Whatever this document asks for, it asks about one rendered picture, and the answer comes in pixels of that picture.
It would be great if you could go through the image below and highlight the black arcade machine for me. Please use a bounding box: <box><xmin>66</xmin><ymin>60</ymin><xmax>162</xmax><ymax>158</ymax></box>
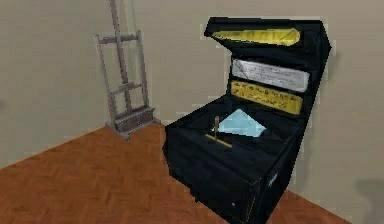
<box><xmin>162</xmin><ymin>16</ymin><xmax>333</xmax><ymax>224</ymax></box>

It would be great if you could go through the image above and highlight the grey wooden easel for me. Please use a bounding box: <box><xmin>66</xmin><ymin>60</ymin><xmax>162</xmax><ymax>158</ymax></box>
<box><xmin>94</xmin><ymin>0</ymin><xmax>162</xmax><ymax>141</ymax></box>

